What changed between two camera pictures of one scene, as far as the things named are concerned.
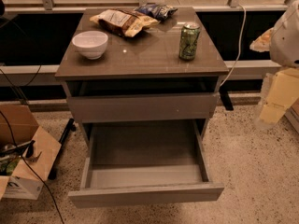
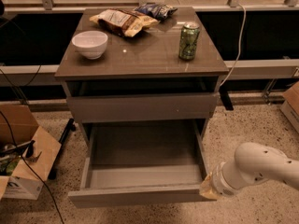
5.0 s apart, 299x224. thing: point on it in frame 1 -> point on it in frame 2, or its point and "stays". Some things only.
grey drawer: [144, 162] stays
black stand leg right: [225, 98] stays
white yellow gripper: [286, 42] -> [221, 181]
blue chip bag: [157, 11] stays
